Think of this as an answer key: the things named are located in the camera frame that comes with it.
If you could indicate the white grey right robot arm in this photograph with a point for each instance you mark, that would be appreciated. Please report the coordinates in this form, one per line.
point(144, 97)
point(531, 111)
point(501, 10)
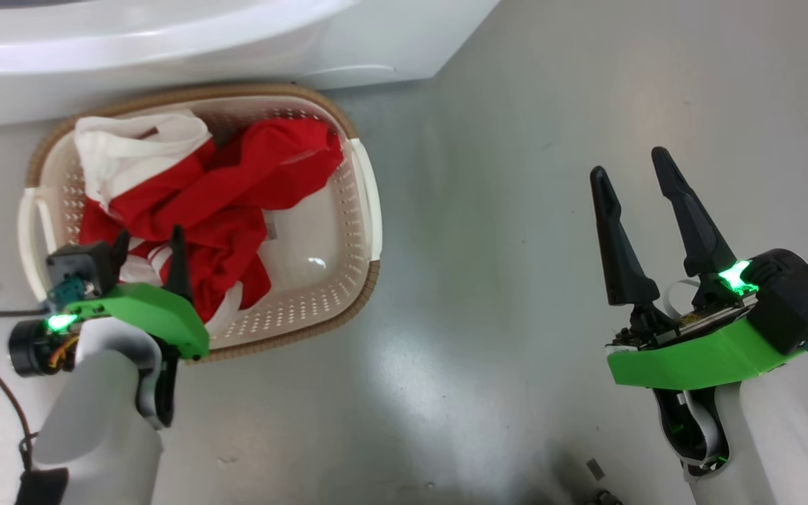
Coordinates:
point(769, 442)

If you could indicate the teal left camera connector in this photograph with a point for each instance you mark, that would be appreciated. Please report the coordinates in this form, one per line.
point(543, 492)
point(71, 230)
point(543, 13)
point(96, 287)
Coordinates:
point(67, 291)

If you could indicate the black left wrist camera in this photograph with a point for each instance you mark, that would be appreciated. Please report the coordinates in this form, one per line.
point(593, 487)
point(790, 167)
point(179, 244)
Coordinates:
point(81, 266)

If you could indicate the cream laundry basket brown rim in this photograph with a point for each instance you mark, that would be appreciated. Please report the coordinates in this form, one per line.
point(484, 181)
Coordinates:
point(334, 280)

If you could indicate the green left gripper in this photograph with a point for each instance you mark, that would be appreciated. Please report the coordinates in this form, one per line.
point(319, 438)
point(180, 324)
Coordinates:
point(151, 315)

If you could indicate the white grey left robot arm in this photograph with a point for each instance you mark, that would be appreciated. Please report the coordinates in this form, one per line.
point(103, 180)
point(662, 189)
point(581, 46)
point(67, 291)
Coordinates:
point(95, 421)

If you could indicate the paper product label sticker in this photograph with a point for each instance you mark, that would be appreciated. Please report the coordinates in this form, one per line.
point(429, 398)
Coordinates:
point(271, 228)

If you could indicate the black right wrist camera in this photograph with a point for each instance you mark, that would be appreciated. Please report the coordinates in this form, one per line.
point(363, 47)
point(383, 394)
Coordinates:
point(800, 298)

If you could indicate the white front-load washing machine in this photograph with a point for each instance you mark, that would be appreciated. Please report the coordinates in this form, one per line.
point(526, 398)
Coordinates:
point(165, 49)

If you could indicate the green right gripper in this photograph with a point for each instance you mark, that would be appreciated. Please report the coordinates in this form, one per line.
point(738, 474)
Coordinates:
point(691, 358)

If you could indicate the red and white garment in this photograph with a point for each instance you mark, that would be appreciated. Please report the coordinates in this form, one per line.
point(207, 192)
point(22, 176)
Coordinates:
point(236, 189)

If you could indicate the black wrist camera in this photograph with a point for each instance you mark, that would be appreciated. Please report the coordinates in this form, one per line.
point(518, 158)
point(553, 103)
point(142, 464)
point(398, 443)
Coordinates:
point(81, 266)
point(800, 298)

